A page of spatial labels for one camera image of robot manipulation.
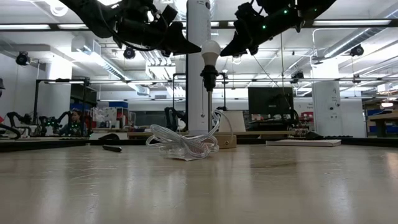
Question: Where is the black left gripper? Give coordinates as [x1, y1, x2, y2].
[116, 2, 202, 56]

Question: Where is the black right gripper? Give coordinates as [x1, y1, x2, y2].
[220, 0, 304, 57]

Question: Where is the white light bulb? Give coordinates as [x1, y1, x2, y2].
[200, 39, 221, 68]

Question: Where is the wooden lamp stand black socket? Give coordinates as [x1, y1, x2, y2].
[198, 64, 238, 149]

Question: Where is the black monitor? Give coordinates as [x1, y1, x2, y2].
[248, 86, 295, 116]

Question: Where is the white tapered container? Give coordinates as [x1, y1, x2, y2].
[221, 110, 246, 133]

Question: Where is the long ceiling light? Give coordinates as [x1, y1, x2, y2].
[312, 19, 392, 27]
[0, 24, 52, 30]

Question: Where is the black pen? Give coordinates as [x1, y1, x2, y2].
[102, 144, 123, 153]

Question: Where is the person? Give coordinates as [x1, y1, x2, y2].
[58, 109, 90, 138]

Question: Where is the wooden workbench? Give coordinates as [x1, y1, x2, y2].
[368, 110, 398, 138]

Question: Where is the black ceiling cord reel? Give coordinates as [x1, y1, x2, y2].
[15, 51, 30, 67]
[290, 70, 305, 85]
[349, 44, 364, 57]
[123, 46, 137, 60]

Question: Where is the silver ventilation duct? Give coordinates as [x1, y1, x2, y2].
[323, 27, 385, 59]
[73, 37, 150, 96]

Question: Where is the clear lamp cord bundle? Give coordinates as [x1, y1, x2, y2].
[145, 108, 234, 162]

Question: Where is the black workstation frame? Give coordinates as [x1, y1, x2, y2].
[33, 77, 91, 138]

